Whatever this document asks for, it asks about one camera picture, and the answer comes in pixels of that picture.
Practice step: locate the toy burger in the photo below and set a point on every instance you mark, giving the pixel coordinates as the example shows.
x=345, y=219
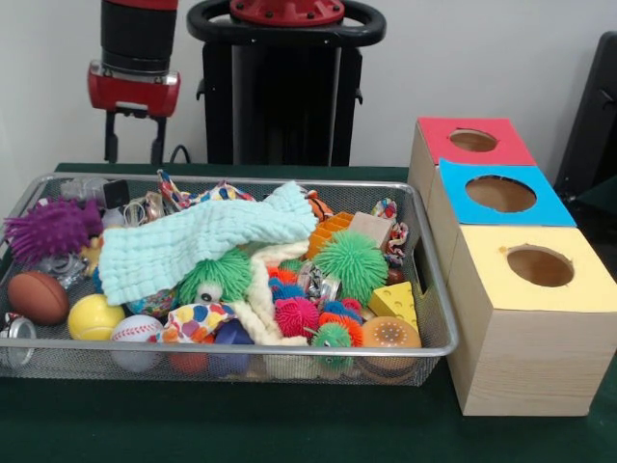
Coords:
x=389, y=333

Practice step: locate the brown toy football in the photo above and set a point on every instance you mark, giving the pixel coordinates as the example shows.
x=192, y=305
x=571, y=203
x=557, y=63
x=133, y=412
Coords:
x=38, y=298

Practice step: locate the yellow toy cheese wedge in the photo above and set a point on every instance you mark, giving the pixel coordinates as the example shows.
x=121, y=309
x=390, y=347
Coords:
x=395, y=301

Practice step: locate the plain green spiky ball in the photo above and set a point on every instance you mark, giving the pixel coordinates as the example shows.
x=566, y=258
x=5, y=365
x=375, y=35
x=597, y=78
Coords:
x=352, y=265

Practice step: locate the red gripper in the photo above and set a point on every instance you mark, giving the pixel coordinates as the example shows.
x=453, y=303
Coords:
x=135, y=94

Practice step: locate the white baseball toy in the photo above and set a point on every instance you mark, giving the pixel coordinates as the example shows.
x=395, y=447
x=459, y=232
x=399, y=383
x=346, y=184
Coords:
x=137, y=330

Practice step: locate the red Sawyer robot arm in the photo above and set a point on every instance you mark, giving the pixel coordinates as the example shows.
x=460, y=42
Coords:
x=137, y=34

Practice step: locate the yellow ball toy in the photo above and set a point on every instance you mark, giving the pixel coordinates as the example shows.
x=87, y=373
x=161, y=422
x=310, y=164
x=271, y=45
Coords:
x=96, y=317

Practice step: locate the dark green table cloth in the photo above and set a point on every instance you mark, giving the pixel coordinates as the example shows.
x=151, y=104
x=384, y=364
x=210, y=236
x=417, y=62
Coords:
x=289, y=424

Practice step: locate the globe print ball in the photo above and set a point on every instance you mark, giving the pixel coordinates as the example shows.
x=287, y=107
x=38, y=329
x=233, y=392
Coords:
x=154, y=303

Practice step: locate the tiger striped plush toy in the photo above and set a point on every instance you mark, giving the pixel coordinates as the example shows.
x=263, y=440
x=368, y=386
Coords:
x=319, y=205

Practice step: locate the mint green cloth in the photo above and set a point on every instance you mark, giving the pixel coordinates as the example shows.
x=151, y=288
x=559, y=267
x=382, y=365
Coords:
x=193, y=241

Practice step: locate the purple spiky ball with eyes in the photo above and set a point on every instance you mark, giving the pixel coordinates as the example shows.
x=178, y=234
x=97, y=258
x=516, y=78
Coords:
x=48, y=231

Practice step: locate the orange plastic toy block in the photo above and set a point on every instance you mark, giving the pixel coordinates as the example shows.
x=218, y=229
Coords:
x=328, y=231

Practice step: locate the wooden box with three holes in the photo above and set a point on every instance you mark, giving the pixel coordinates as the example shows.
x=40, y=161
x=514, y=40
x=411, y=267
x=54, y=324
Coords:
x=525, y=357

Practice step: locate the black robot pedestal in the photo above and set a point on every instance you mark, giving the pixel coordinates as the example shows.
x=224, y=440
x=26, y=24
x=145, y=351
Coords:
x=289, y=96

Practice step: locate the green spiky ball with eyes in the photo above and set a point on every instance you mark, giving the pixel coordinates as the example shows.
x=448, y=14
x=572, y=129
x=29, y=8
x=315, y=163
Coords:
x=217, y=277

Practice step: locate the plain wooden cube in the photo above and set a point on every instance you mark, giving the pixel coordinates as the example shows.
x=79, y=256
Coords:
x=373, y=226

